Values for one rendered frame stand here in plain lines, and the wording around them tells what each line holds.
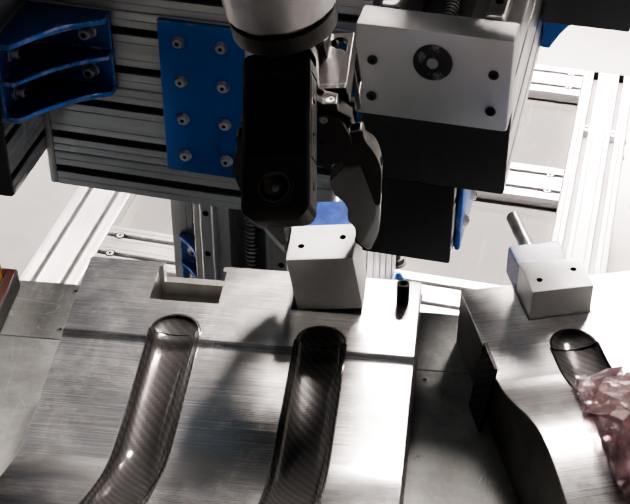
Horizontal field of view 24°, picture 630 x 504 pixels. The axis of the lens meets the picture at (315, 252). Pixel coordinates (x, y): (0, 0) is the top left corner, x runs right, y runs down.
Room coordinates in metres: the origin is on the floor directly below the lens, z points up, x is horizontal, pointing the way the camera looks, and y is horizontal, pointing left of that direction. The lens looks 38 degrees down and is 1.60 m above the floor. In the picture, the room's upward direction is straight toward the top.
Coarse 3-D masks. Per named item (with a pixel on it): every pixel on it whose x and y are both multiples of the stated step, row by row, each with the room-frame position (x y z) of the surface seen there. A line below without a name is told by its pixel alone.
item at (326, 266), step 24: (336, 216) 0.88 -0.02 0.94; (312, 240) 0.84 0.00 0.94; (336, 240) 0.84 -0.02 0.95; (288, 264) 0.83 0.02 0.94; (312, 264) 0.83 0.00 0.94; (336, 264) 0.82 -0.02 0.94; (360, 264) 0.84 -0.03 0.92; (312, 288) 0.83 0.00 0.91; (336, 288) 0.83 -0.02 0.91; (360, 288) 0.83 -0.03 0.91
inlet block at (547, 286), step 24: (528, 240) 0.95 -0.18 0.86; (528, 264) 0.89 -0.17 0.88; (552, 264) 0.89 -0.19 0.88; (576, 264) 0.89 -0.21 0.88; (528, 288) 0.87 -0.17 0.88; (552, 288) 0.86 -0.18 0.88; (576, 288) 0.86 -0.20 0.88; (528, 312) 0.86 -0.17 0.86; (552, 312) 0.86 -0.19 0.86; (576, 312) 0.87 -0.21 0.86
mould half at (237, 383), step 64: (128, 320) 0.82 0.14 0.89; (256, 320) 0.82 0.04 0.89; (320, 320) 0.82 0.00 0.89; (384, 320) 0.82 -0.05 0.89; (64, 384) 0.75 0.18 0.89; (128, 384) 0.75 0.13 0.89; (192, 384) 0.75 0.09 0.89; (256, 384) 0.75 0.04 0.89; (384, 384) 0.75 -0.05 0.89; (64, 448) 0.69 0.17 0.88; (192, 448) 0.69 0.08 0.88; (256, 448) 0.69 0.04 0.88; (384, 448) 0.69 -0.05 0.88
